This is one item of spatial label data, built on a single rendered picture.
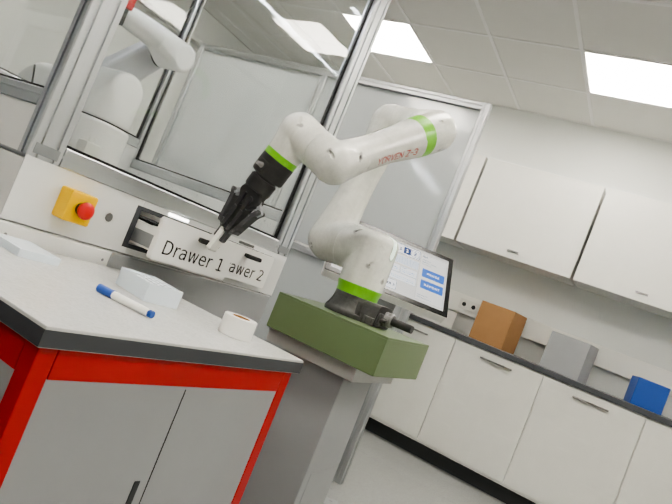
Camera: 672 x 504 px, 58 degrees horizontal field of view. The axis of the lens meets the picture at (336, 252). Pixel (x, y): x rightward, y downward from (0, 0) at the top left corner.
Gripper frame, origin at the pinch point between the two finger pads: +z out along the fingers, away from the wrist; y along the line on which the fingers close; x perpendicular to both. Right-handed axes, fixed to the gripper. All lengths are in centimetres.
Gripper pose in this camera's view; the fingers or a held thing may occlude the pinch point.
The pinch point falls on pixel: (218, 239)
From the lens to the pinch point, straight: 163.4
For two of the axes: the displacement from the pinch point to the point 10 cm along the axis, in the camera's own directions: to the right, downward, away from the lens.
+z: -6.2, 7.7, 1.4
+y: 6.2, 6.0, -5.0
